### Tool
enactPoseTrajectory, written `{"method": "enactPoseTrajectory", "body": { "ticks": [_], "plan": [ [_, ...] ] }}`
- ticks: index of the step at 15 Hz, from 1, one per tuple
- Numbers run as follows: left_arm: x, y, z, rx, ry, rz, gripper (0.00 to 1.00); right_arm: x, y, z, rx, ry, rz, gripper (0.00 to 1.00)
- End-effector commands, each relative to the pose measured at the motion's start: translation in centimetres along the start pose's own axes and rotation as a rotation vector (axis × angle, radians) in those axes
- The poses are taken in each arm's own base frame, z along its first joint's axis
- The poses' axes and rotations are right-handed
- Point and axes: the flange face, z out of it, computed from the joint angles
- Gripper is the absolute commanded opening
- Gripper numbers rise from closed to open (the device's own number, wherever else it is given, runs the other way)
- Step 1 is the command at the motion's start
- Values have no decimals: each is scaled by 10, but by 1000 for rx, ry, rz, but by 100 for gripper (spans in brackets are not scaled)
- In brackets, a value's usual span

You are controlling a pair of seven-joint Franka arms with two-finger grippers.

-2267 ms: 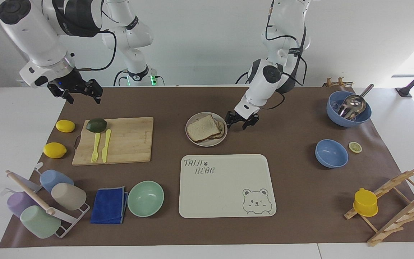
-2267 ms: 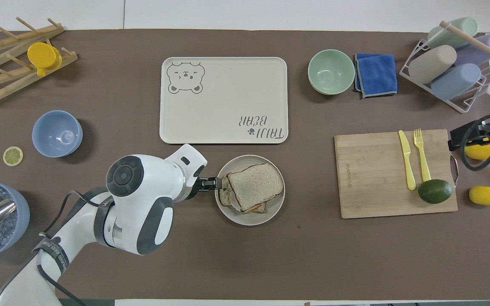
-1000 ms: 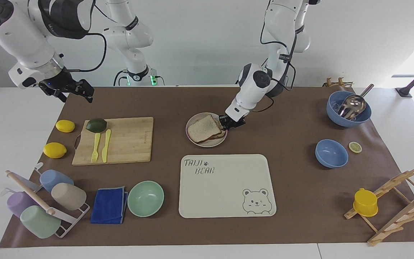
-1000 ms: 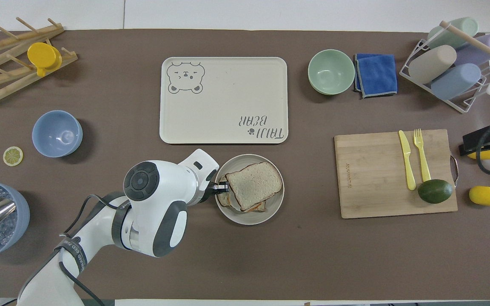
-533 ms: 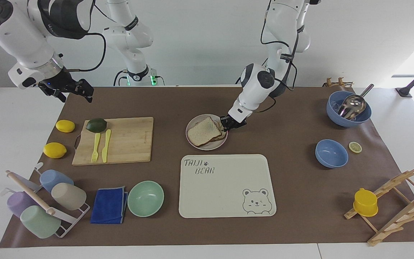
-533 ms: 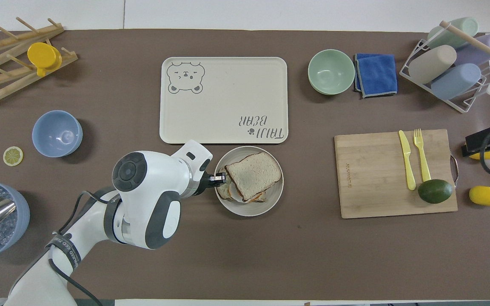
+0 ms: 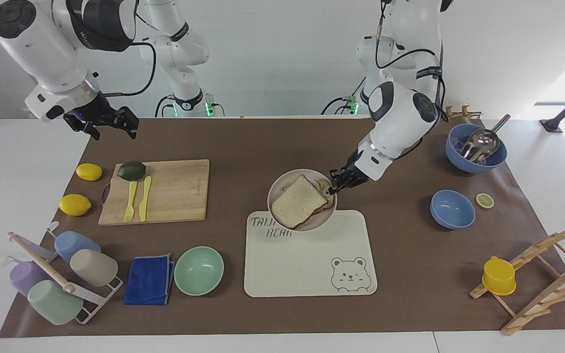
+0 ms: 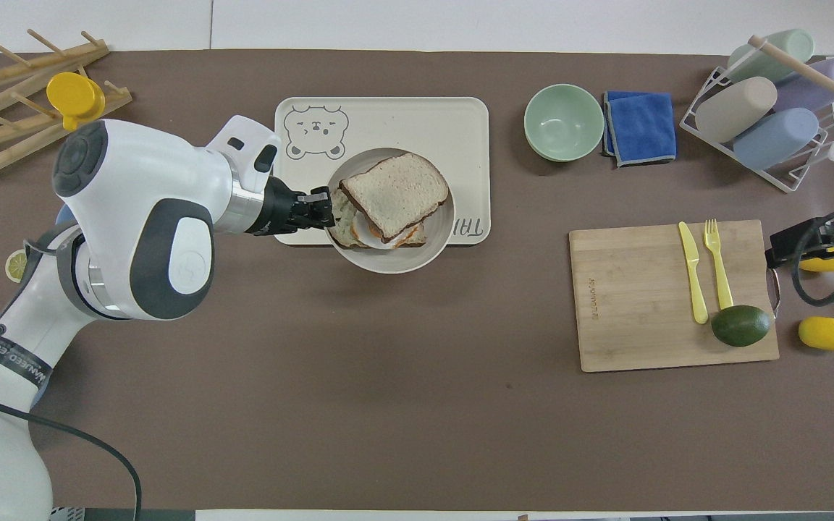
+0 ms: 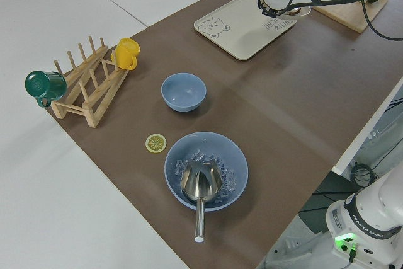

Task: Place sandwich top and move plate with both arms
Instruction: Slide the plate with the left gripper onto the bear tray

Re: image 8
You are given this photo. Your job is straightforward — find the toast bread slice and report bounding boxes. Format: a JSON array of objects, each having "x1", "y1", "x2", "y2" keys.
[{"x1": 339, "y1": 152, "x2": 451, "y2": 244}]

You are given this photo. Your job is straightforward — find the yellow plastic knife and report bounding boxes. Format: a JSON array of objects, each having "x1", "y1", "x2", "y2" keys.
[{"x1": 678, "y1": 221, "x2": 709, "y2": 325}]

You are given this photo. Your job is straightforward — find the light blue cup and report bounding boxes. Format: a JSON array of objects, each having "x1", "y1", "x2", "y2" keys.
[{"x1": 733, "y1": 108, "x2": 820, "y2": 171}]

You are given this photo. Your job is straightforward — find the cream round plate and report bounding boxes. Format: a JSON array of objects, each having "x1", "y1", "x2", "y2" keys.
[{"x1": 325, "y1": 148, "x2": 457, "y2": 275}]

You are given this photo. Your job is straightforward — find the cream tray with bear print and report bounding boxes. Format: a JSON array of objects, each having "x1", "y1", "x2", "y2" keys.
[{"x1": 273, "y1": 96, "x2": 491, "y2": 247}]

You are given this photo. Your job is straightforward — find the green cup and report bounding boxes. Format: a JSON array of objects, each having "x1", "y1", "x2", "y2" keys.
[{"x1": 726, "y1": 29, "x2": 815, "y2": 85}]

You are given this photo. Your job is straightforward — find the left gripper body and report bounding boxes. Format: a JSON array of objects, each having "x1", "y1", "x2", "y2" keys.
[{"x1": 250, "y1": 176, "x2": 302, "y2": 237}]

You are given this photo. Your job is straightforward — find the beige cup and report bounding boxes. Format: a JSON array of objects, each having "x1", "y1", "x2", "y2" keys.
[{"x1": 695, "y1": 76, "x2": 779, "y2": 144}]

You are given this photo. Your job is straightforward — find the yellow lemon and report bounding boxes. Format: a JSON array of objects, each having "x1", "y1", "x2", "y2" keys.
[
  {"x1": 799, "y1": 248, "x2": 834, "y2": 274},
  {"x1": 798, "y1": 316, "x2": 834, "y2": 352}
]

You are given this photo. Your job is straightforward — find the yellow plastic fork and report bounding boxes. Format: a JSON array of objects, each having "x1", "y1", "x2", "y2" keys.
[{"x1": 703, "y1": 219, "x2": 735, "y2": 311}]

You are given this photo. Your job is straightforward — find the wooden rod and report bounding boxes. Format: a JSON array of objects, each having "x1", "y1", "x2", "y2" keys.
[{"x1": 749, "y1": 35, "x2": 834, "y2": 122}]

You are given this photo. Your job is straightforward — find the green bowl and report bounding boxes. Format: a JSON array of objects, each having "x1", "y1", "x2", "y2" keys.
[{"x1": 523, "y1": 84, "x2": 605, "y2": 163}]

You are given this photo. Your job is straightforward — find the white wire cup rack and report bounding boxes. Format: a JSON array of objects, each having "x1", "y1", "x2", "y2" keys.
[{"x1": 680, "y1": 36, "x2": 834, "y2": 194}]

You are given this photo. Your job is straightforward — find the purple cup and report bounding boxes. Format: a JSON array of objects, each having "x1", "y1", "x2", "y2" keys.
[{"x1": 775, "y1": 56, "x2": 834, "y2": 114}]

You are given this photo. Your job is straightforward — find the blue cloth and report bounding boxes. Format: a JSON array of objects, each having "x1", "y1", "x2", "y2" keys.
[{"x1": 601, "y1": 90, "x2": 678, "y2": 169}]

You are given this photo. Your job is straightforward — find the lime slice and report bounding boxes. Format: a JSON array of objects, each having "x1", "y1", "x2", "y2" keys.
[{"x1": 4, "y1": 249, "x2": 30, "y2": 284}]

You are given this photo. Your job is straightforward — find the sandwich base with fillings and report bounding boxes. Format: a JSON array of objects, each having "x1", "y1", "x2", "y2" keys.
[{"x1": 329, "y1": 188, "x2": 429, "y2": 251}]

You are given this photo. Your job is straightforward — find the green avocado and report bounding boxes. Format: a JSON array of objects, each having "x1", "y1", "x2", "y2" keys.
[{"x1": 711, "y1": 305, "x2": 772, "y2": 348}]

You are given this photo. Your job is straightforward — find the wooden cutting board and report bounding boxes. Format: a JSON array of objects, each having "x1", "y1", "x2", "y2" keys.
[{"x1": 569, "y1": 219, "x2": 781, "y2": 373}]

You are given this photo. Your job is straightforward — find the yellow plastic cup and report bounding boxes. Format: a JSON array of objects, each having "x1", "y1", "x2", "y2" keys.
[{"x1": 46, "y1": 72, "x2": 107, "y2": 132}]

